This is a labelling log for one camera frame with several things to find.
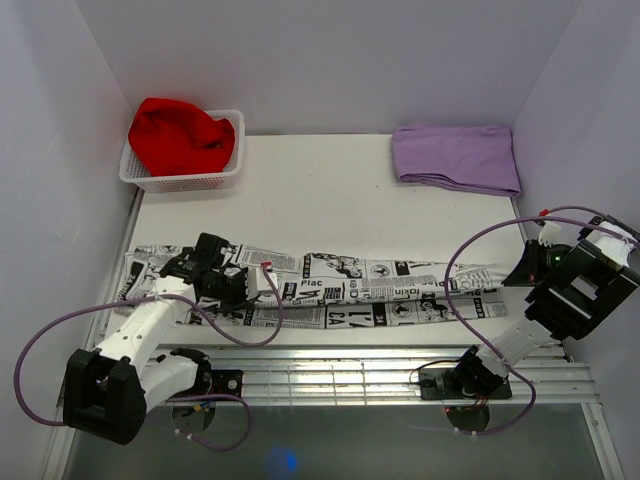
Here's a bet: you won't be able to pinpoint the newspaper print trousers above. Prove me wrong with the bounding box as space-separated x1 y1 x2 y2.
113 242 509 331

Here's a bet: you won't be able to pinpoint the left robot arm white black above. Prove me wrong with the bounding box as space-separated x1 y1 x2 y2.
63 233 277 445

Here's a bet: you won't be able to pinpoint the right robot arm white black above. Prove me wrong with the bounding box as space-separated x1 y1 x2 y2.
451 215 639 398

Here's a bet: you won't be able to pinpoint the folded purple trousers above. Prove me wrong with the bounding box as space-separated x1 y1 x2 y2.
391 125 521 198

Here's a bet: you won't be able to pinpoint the red trousers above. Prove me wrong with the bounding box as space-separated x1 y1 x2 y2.
128 98 236 177

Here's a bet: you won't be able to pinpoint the white plastic basket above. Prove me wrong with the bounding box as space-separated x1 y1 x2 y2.
119 109 245 193

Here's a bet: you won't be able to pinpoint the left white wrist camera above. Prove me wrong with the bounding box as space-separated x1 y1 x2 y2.
246 261 279 299

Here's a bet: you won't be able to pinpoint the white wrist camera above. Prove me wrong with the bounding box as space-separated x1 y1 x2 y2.
537 220 562 247
246 261 279 299

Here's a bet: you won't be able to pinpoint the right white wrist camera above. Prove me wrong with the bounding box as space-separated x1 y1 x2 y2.
537 220 562 247

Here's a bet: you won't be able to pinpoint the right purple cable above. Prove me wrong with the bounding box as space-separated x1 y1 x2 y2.
404 204 631 437

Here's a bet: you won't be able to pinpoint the purple cable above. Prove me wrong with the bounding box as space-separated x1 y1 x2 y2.
404 204 631 437
13 269 286 451

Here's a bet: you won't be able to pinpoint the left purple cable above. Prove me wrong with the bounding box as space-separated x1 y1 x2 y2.
13 269 286 451

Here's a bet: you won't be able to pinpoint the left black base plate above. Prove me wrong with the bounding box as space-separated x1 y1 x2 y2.
170 369 243 399

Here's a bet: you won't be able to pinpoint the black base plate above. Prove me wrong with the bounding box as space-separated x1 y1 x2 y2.
418 368 512 400
170 369 243 399

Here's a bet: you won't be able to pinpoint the aluminium rail frame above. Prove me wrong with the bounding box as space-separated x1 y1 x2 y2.
55 339 601 409

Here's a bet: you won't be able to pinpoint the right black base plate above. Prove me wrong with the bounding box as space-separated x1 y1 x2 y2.
418 368 512 400

